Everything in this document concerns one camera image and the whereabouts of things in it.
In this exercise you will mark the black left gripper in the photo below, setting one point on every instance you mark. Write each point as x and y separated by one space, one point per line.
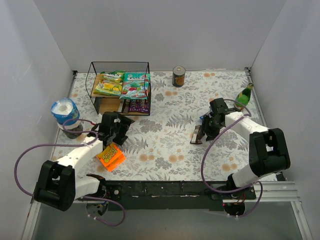
122 129

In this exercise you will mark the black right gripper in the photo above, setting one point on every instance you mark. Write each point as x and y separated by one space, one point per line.
207 127

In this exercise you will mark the brown candy bag barcode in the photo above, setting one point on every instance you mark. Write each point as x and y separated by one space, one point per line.
197 135

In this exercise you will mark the brown M&M candy bag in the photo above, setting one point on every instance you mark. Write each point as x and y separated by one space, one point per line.
134 105

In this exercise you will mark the purple M&M candy bag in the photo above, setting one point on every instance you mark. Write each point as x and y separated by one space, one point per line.
144 106

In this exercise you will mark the green yellow candy bag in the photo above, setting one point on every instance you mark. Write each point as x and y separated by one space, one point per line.
109 83

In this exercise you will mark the teal red candy bag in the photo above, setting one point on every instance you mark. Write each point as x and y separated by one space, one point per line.
135 86

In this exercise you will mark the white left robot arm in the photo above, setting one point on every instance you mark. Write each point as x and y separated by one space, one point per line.
58 185

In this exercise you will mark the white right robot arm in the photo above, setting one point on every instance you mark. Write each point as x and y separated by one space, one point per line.
267 152

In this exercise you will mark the orange Scrub Daddy box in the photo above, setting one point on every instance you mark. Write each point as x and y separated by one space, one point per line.
111 157

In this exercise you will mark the green glass bottle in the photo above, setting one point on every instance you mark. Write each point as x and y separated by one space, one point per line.
243 98

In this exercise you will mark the brown tin can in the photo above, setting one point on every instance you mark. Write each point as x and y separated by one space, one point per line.
178 76

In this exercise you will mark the black wire wooden shelf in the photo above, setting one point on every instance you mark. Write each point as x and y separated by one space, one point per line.
103 103

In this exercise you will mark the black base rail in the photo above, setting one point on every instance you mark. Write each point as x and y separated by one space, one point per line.
167 195

